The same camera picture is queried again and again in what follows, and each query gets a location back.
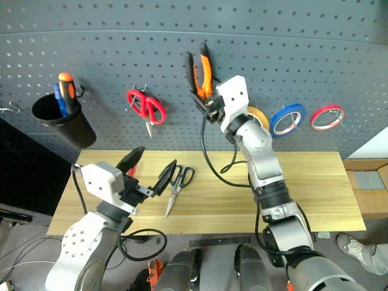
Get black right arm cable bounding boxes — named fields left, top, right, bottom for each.
left=200, top=117, right=313, bottom=269

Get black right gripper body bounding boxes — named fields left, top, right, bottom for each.
left=203, top=93, right=227, bottom=124

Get grey shoe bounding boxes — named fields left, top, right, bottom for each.
left=336, top=232, right=370, bottom=268

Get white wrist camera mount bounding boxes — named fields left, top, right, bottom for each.
left=81, top=161, right=140, bottom=216
left=215, top=75, right=251, bottom=133

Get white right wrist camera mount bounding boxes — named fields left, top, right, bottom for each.
left=215, top=75, right=251, bottom=133

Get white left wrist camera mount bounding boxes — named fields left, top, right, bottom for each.
left=81, top=161, right=140, bottom=216

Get grey metal pegboard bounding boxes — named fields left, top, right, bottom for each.
left=0, top=0, right=388, bottom=159

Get blue and black scissors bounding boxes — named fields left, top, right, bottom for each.
left=164, top=165, right=195, bottom=218

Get dark metal bar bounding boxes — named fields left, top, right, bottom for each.
left=189, top=236, right=252, bottom=248

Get orange and black pliers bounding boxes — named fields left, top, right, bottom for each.
left=193, top=42, right=213, bottom=100

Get cardboard box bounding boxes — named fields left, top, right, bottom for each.
left=342, top=158, right=388, bottom=219

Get orange object on floor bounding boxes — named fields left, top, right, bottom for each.
left=146, top=259, right=165, bottom=291

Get silver metal pegboard hook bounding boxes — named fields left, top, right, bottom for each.
left=0, top=101, right=21, bottom=115

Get red tape roll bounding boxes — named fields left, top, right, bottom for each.
left=309, top=104, right=346, bottom=132

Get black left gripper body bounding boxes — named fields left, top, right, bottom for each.
left=120, top=176, right=154, bottom=213

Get white board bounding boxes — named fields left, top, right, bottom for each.
left=346, top=126, right=388, bottom=160

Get dark rounded shape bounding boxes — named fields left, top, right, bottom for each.
left=157, top=248, right=203, bottom=291
left=235, top=244, right=274, bottom=291

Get blue pen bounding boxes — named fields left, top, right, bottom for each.
left=53, top=83, right=69, bottom=118

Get yellow tape roll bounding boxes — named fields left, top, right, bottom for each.
left=247, top=105, right=270, bottom=131

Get orange and black screwdriver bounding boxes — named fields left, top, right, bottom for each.
left=58, top=72, right=78, bottom=115

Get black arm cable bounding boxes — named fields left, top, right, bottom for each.
left=200, top=117, right=313, bottom=269
left=70, top=164, right=168, bottom=262

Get red handled scissors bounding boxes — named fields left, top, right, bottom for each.
left=125, top=89, right=167, bottom=138

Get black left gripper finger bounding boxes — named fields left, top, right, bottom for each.
left=151, top=159, right=178, bottom=198
left=116, top=146, right=146, bottom=178

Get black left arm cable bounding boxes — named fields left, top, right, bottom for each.
left=70, top=164, right=168, bottom=262

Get grey trouser leg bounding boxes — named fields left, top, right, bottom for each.
left=360, top=242, right=388, bottom=276

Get blue tape roll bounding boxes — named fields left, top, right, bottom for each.
left=269, top=103, right=307, bottom=139

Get thin floor cables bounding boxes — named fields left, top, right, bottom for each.
left=0, top=235, right=65, bottom=275

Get black plastic cup holder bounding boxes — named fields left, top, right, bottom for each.
left=32, top=93, right=97, bottom=149

